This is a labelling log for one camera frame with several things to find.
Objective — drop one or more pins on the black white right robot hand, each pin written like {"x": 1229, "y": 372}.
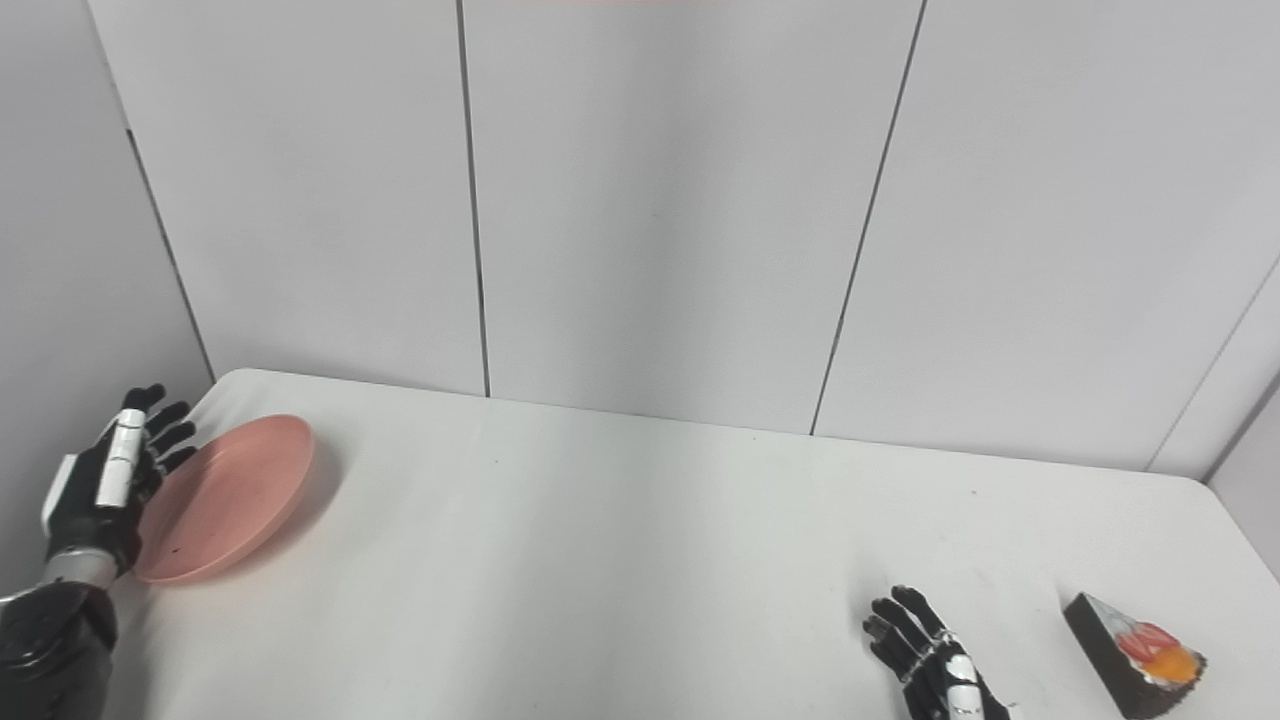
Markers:
{"x": 940, "y": 680}

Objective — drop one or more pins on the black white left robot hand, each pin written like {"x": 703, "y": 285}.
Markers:
{"x": 95, "y": 510}

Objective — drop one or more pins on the pink round plate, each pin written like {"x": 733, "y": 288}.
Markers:
{"x": 235, "y": 495}

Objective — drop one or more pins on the chocolate cake slice with fruit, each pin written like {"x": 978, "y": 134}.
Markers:
{"x": 1110, "y": 655}

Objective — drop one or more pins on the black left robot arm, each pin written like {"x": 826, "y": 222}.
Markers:
{"x": 50, "y": 640}

